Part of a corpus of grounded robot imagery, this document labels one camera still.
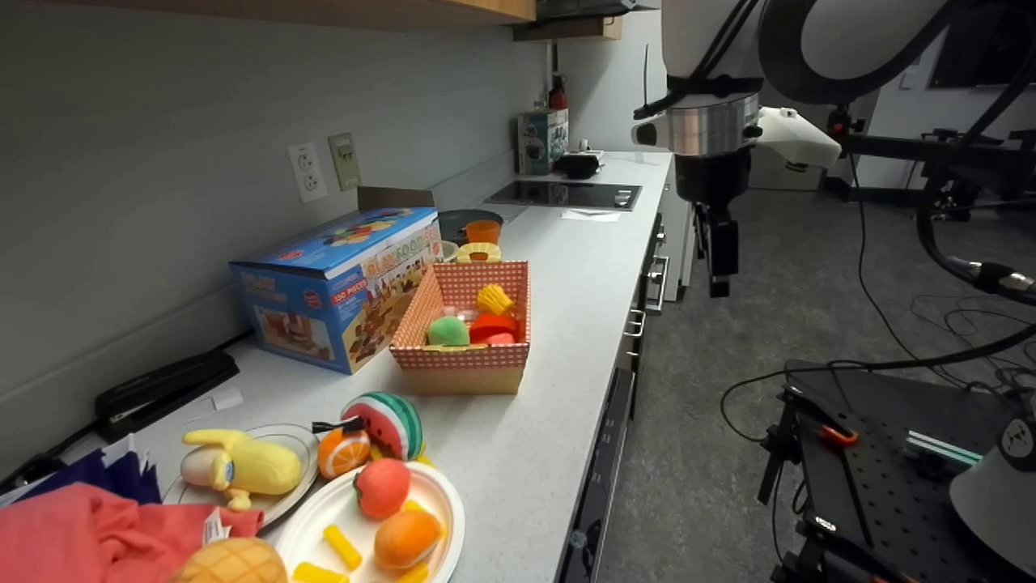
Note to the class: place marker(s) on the small white plate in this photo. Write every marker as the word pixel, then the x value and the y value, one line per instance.
pixel 295 443

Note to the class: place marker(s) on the black pot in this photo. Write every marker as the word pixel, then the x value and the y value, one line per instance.
pixel 579 167

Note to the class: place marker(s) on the black stapler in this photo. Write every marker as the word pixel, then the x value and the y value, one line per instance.
pixel 164 391

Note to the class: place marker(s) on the beige wall switch plate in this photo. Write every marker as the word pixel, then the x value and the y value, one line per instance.
pixel 344 165

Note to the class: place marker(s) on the white wrist mount plate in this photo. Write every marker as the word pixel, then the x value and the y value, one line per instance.
pixel 799 134

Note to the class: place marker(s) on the yellow plush banana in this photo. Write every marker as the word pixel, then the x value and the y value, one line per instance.
pixel 254 466

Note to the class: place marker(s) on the blue cloth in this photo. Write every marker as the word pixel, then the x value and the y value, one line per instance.
pixel 98 474

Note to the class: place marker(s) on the black tripod rig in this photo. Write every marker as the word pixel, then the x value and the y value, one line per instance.
pixel 949 152

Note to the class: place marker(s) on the teal strip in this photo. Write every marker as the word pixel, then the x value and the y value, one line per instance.
pixel 942 450

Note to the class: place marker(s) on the plush orange slice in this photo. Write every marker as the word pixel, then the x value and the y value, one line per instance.
pixel 344 455

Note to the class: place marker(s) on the black dishwasher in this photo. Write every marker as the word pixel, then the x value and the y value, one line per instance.
pixel 603 506

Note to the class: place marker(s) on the orange black clamp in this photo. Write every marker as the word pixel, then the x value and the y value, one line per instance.
pixel 835 434

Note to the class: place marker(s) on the black perforated breadboard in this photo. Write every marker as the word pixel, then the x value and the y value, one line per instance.
pixel 886 474

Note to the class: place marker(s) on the red checkered cardboard box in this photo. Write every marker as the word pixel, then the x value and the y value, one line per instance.
pixel 458 366

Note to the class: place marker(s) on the red plush peach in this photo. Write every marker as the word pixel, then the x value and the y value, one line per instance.
pixel 384 488

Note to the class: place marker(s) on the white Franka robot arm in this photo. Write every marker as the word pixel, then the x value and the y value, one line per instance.
pixel 706 126

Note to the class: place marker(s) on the red cloth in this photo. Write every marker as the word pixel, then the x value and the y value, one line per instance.
pixel 98 535

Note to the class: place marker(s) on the white conical base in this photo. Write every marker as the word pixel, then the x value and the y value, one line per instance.
pixel 998 506

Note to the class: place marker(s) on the plush watermelon slice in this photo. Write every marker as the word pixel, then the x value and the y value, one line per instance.
pixel 384 423

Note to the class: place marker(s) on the blue toy food box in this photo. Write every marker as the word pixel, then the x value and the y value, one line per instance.
pixel 324 293

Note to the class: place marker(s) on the grey canister box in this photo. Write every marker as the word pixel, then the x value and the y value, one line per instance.
pixel 532 141

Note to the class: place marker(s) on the green plushy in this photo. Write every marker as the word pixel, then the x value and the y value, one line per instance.
pixel 448 332

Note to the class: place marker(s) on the yellow plush pineapple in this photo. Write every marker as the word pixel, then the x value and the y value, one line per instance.
pixel 232 564

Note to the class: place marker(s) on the white wall outlet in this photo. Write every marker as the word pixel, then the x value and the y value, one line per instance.
pixel 308 171

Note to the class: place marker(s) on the large white plate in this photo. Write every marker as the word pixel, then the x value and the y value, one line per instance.
pixel 324 520

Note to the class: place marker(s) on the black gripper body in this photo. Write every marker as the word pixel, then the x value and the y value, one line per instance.
pixel 715 183

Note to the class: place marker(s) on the yellow toy fry stick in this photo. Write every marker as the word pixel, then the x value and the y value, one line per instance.
pixel 344 549

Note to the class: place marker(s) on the wooden upper cabinet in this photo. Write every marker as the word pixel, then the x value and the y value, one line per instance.
pixel 433 9

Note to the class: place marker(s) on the red orange plush ball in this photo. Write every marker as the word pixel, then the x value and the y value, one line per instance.
pixel 497 330

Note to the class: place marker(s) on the orange plastic cup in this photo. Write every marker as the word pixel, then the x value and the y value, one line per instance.
pixel 485 231

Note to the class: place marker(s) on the black cooktop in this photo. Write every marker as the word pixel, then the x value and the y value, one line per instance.
pixel 561 197

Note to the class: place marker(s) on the orange plush fruit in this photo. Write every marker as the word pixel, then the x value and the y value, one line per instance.
pixel 409 540

